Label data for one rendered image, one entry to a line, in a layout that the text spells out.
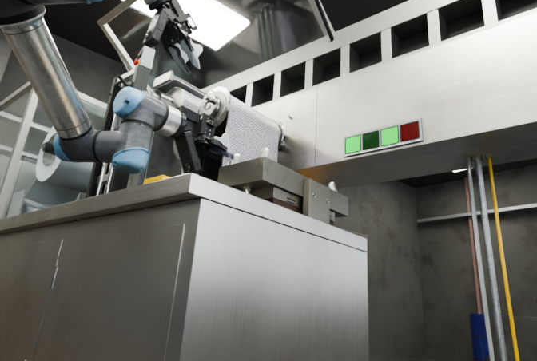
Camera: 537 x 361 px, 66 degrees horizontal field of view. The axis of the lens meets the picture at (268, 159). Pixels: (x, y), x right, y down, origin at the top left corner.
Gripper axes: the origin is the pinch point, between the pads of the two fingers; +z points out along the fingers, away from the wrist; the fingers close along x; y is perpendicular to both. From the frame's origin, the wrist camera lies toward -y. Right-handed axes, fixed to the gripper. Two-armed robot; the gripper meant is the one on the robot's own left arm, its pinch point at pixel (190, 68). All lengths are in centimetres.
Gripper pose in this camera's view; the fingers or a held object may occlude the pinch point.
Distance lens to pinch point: 124.6
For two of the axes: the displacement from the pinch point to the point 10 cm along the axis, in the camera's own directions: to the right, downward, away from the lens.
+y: 4.8, -5.2, 7.0
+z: 4.5, 8.4, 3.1
